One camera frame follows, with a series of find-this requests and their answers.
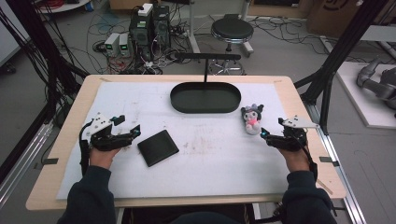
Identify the white box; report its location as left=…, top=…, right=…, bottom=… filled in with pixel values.
left=136, top=2, right=154, bottom=18

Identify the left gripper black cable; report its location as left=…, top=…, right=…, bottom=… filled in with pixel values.
left=78, top=119, right=95, bottom=176

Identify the aluminium rail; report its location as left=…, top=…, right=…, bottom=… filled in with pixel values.
left=0, top=121, right=54, bottom=208
left=305, top=102, right=369, bottom=224

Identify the black tape strip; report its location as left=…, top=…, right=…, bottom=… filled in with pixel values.
left=318, top=156, right=341, bottom=168
left=33, top=157, right=60, bottom=171

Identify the person's right hand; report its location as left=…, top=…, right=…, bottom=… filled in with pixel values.
left=277, top=145, right=311, bottom=174

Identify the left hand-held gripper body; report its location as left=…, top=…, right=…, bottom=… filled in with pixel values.
left=85, top=112, right=134, bottom=153

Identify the person's torso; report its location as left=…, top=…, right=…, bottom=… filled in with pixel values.
left=169, top=211, right=233, bottom=224

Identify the black round stool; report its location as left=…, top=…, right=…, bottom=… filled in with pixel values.
left=208, top=13, right=255, bottom=77

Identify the black computer tower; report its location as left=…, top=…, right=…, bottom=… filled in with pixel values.
left=128, top=11, right=154, bottom=63
left=151, top=4, right=172, bottom=49

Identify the person's left hand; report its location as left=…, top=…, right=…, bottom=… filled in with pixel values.
left=89, top=147, right=122, bottom=171

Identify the black square wallet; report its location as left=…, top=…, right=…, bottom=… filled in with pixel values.
left=136, top=129, right=180, bottom=168

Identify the grey power supply unit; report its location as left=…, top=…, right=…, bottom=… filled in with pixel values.
left=119, top=32, right=132, bottom=58
left=104, top=32, right=121, bottom=58

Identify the small plush doll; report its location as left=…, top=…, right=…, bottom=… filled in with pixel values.
left=240, top=103, right=265, bottom=136

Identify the black oval tray with stand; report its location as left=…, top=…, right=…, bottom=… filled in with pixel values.
left=169, top=51, right=243, bottom=115

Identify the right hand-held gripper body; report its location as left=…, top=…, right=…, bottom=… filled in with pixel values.
left=265, top=115, right=320, bottom=153

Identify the white desk leg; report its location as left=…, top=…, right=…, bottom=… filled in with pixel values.
left=186, top=0, right=202, bottom=54

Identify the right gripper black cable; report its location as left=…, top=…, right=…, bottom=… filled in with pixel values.
left=297, top=134, right=319, bottom=189

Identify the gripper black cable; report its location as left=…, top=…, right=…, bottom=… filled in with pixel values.
left=297, top=134, right=319, bottom=189
left=78, top=119, right=95, bottom=176

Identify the white platform board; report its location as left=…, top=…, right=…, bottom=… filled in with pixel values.
left=335, top=61, right=396, bottom=131

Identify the cardboard box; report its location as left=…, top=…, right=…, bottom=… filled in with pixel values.
left=305, top=0, right=396, bottom=40

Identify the tangle of floor cables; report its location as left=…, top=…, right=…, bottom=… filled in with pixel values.
left=55, top=3, right=331, bottom=76

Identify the black frame post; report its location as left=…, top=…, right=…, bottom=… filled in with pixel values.
left=293, top=0, right=390, bottom=135
left=5, top=0, right=90, bottom=125

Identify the white foam mat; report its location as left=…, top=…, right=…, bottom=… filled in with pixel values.
left=55, top=80, right=292, bottom=201

